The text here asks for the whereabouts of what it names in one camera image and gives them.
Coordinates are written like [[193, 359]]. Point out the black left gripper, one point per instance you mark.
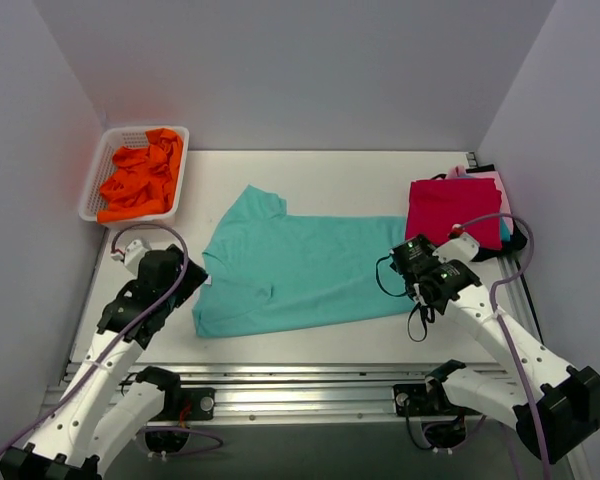
[[191, 279]]

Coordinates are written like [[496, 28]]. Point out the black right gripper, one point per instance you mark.
[[400, 262]]

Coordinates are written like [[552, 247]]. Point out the teal t-shirt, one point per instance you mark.
[[273, 272], [505, 232]]

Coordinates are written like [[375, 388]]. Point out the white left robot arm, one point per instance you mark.
[[83, 434]]

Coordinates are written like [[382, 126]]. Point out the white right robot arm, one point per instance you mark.
[[552, 405]]

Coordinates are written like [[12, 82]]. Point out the magenta folded t-shirt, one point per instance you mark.
[[436, 206]]

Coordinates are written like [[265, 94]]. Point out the teal folded t-shirt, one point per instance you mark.
[[505, 232]]

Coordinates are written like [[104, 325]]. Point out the black folded t-shirt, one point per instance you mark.
[[517, 241]]

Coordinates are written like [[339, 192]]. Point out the orange t-shirt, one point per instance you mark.
[[145, 180]]

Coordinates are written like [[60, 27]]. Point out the white plastic basket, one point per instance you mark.
[[102, 167]]

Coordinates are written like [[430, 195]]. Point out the pink folded t-shirt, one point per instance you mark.
[[486, 172]]

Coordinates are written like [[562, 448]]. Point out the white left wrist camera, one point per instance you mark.
[[132, 253]]

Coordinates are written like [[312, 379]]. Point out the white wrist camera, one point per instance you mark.
[[132, 253], [460, 246]]

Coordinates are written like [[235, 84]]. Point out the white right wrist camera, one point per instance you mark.
[[460, 246]]

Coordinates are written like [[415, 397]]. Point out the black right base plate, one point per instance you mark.
[[411, 399]]

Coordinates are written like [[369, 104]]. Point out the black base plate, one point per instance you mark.
[[187, 404], [411, 399]]

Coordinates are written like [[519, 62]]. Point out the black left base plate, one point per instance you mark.
[[187, 404]]

